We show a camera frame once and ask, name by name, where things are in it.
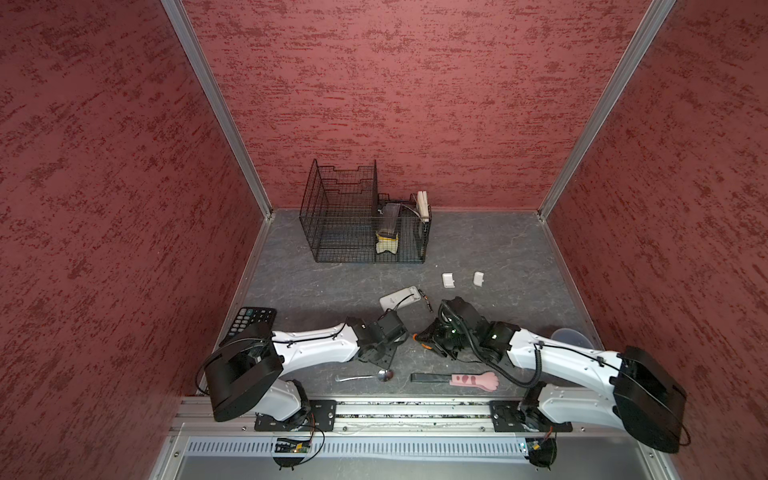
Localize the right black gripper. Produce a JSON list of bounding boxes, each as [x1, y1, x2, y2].
[[415, 317, 477, 360]]

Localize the grey white remote control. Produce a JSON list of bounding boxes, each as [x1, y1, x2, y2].
[[379, 286, 422, 311]]

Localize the orange black screwdriver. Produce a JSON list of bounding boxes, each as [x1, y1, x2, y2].
[[413, 333, 434, 350]]

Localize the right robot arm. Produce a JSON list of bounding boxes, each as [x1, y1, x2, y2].
[[414, 297, 691, 454]]

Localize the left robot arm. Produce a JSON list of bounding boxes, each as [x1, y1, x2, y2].
[[195, 308, 408, 426]]

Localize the metal spoon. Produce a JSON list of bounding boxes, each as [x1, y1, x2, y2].
[[335, 369, 394, 383]]

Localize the pink cat paw spatula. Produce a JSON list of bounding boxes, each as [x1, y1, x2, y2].
[[409, 372, 500, 392]]

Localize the yellow black brush in basket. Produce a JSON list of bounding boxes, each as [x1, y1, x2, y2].
[[376, 203, 401, 254]]

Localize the black calculator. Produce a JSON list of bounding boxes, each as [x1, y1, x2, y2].
[[219, 307, 277, 347]]

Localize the wooden sticks in basket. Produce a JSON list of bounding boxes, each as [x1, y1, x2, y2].
[[416, 190, 430, 223]]

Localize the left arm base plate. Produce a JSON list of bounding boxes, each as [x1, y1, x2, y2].
[[254, 400, 338, 433]]

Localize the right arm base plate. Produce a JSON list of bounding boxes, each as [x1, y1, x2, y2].
[[489, 400, 573, 434]]

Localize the black wire basket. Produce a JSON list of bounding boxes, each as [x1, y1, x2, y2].
[[299, 162, 432, 264]]

